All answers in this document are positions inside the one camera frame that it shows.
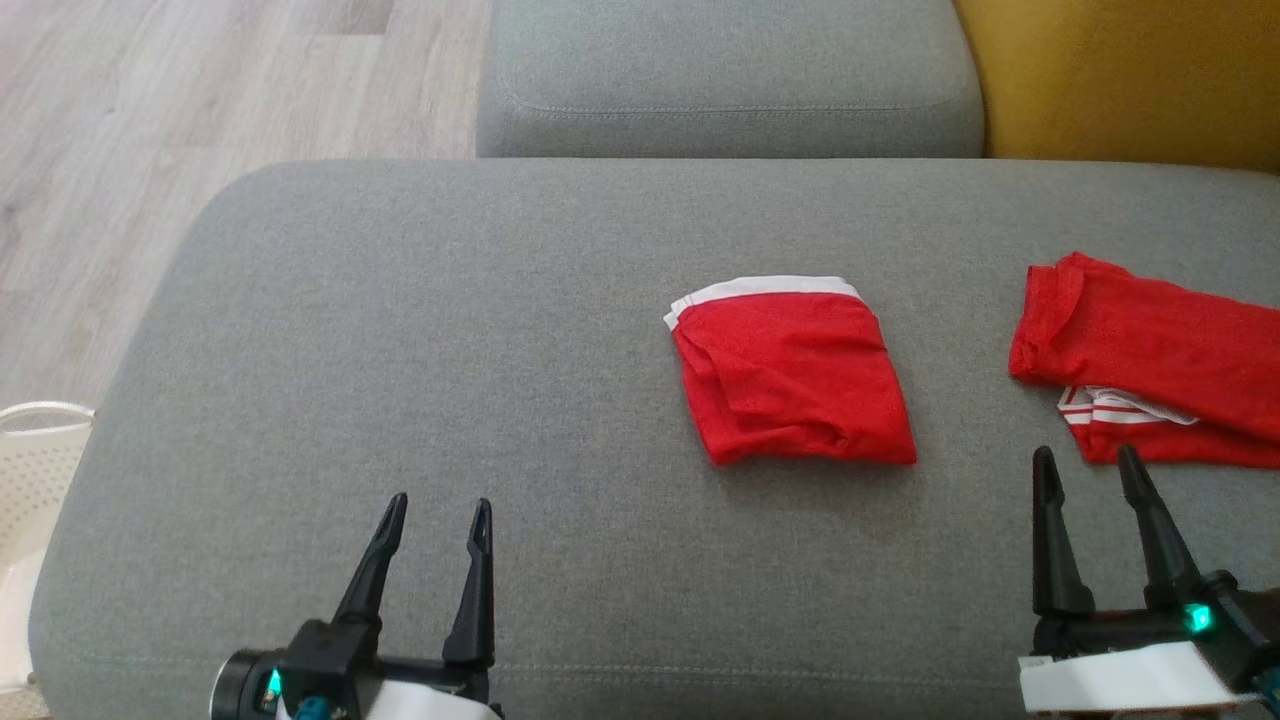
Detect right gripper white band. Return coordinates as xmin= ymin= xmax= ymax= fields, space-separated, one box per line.
xmin=1018 ymin=445 xmax=1241 ymax=716

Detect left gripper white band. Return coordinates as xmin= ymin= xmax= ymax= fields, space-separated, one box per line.
xmin=332 ymin=492 xmax=504 ymax=720

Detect red shorts with thin stripes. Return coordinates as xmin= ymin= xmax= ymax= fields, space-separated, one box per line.
xmin=1008 ymin=252 xmax=1280 ymax=471

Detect red garment with white band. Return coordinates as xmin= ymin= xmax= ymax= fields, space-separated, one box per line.
xmin=663 ymin=275 xmax=918 ymax=467

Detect large grey sofa seat cushion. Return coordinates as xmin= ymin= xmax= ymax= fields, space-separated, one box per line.
xmin=28 ymin=158 xmax=1280 ymax=720

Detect white perforated laundry basket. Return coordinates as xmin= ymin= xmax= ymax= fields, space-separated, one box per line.
xmin=0 ymin=400 xmax=96 ymax=693

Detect yellow sofa backrest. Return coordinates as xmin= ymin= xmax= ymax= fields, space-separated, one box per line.
xmin=952 ymin=0 xmax=1280 ymax=173

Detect small grey sofa seat cushion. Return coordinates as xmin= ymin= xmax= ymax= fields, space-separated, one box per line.
xmin=476 ymin=0 xmax=986 ymax=159

